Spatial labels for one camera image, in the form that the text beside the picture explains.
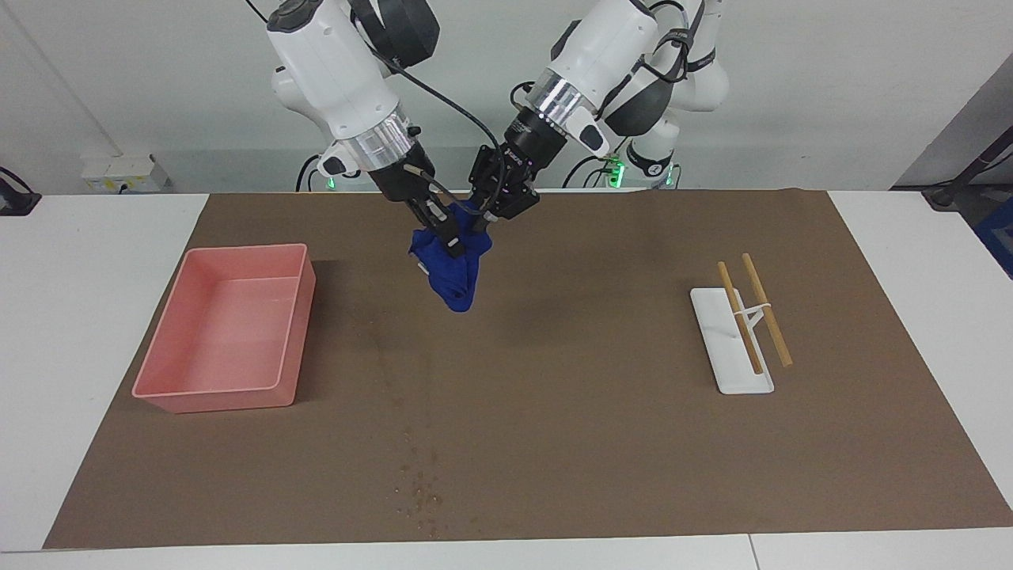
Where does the blue towel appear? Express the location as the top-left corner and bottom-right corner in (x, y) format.
(408, 202), (494, 313)

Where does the spilled water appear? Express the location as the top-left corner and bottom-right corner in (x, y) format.
(392, 427), (480, 538)

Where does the brown table mat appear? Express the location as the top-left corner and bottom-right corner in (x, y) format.
(44, 188), (1013, 550)

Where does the pink plastic bin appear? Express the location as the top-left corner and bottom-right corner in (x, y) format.
(131, 243), (317, 415)

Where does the wooden rack dowel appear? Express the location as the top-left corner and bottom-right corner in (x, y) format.
(717, 261), (764, 376)
(742, 253), (794, 368)

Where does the black desk object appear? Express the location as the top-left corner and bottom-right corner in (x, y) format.
(0, 166), (42, 216)

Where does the black stand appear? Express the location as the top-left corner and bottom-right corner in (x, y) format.
(922, 127), (1013, 211)

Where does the blue crate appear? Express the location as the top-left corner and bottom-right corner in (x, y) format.
(973, 198), (1013, 279)

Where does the black base cable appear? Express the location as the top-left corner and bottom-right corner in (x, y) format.
(562, 154), (626, 189)
(296, 154), (330, 193)

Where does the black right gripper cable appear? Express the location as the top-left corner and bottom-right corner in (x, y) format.
(378, 47), (507, 215)

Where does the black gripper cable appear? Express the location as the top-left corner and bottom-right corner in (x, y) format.
(633, 0), (710, 85)
(378, 47), (507, 215)

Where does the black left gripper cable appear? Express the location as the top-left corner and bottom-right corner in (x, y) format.
(633, 0), (710, 85)

